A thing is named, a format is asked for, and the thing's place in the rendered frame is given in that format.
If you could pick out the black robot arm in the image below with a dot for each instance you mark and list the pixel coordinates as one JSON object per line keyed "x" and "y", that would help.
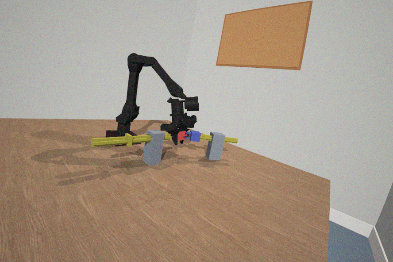
{"x": 130, "y": 110}

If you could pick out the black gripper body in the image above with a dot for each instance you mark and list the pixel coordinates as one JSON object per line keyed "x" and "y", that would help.
{"x": 174, "y": 125}

